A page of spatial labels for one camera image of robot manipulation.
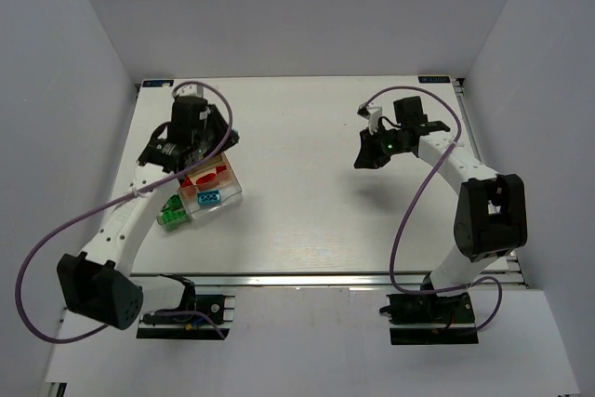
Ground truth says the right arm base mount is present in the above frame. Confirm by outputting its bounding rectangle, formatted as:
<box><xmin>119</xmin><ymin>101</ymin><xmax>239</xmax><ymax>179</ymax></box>
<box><xmin>379</xmin><ymin>293</ymin><xmax>479</xmax><ymax>346</ymax></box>

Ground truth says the blue corner label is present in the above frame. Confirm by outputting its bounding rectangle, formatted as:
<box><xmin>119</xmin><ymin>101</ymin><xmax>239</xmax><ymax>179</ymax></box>
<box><xmin>417</xmin><ymin>75</ymin><xmax>451</xmax><ymax>84</ymax></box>
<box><xmin>141</xmin><ymin>79</ymin><xmax>174</xmax><ymax>88</ymax></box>

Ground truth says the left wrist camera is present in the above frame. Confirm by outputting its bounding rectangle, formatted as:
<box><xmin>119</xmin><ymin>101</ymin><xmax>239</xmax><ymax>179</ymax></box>
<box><xmin>172</xmin><ymin>82</ymin><xmax>205</xmax><ymax>99</ymax></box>

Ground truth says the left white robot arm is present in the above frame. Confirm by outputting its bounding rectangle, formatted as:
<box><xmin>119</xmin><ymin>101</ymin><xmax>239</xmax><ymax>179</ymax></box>
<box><xmin>57</xmin><ymin>93</ymin><xmax>239</xmax><ymax>330</ymax></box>

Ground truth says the clear plastic sorting tray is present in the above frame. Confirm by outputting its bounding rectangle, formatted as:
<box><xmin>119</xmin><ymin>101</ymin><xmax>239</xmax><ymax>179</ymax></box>
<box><xmin>173</xmin><ymin>153</ymin><xmax>243</xmax><ymax>228</ymax></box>

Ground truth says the right blue corner label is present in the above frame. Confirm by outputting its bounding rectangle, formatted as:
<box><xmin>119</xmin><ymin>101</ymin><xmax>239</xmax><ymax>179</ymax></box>
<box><xmin>417</xmin><ymin>75</ymin><xmax>451</xmax><ymax>84</ymax></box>

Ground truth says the purple cable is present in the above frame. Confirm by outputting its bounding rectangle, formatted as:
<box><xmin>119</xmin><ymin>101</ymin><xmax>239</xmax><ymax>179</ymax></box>
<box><xmin>15</xmin><ymin>81</ymin><xmax>233</xmax><ymax>345</ymax></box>
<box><xmin>366</xmin><ymin>85</ymin><xmax>504</xmax><ymax>334</ymax></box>

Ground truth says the long cyan lego brick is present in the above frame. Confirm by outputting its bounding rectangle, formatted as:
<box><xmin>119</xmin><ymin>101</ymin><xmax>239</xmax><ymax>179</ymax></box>
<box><xmin>197</xmin><ymin>190</ymin><xmax>221</xmax><ymax>207</ymax></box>

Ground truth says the long green lego brick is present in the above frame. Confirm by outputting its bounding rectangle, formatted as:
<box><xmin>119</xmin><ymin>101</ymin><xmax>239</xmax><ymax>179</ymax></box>
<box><xmin>156</xmin><ymin>194</ymin><xmax>191</xmax><ymax>232</ymax></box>

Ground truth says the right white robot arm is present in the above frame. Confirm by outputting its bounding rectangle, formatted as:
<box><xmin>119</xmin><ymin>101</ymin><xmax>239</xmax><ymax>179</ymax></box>
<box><xmin>354</xmin><ymin>97</ymin><xmax>528</xmax><ymax>297</ymax></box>

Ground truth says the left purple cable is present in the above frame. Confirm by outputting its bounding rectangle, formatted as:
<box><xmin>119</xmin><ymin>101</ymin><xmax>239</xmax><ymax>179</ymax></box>
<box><xmin>15</xmin><ymin>81</ymin><xmax>233</xmax><ymax>345</ymax></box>

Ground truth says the curved red lego piece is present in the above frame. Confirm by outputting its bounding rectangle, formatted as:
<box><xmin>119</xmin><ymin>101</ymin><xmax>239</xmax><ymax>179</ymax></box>
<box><xmin>194</xmin><ymin>171</ymin><xmax>218</xmax><ymax>185</ymax></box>

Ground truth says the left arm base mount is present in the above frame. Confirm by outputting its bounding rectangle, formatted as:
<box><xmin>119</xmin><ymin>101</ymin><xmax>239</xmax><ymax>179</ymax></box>
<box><xmin>137</xmin><ymin>274</ymin><xmax>235</xmax><ymax>341</ymax></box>

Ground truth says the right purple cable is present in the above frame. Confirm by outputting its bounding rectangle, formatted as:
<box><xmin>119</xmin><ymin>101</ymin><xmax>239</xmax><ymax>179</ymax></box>
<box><xmin>366</xmin><ymin>85</ymin><xmax>504</xmax><ymax>334</ymax></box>

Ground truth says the left blue corner label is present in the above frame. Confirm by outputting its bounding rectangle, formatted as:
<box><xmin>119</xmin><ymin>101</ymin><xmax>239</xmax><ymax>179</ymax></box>
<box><xmin>141</xmin><ymin>79</ymin><xmax>174</xmax><ymax>88</ymax></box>

